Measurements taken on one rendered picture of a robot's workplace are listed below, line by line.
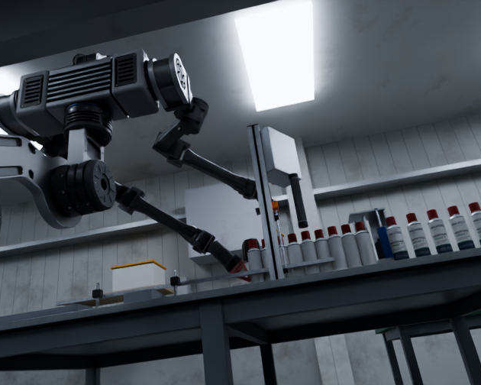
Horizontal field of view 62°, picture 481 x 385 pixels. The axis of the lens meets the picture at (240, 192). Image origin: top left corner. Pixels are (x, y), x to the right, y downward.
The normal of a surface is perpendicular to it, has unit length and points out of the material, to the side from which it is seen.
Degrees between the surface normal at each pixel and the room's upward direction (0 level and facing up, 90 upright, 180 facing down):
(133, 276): 90
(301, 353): 90
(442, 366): 90
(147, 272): 90
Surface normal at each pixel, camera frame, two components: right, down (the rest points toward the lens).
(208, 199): -0.18, -0.39
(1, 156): 0.98, -0.18
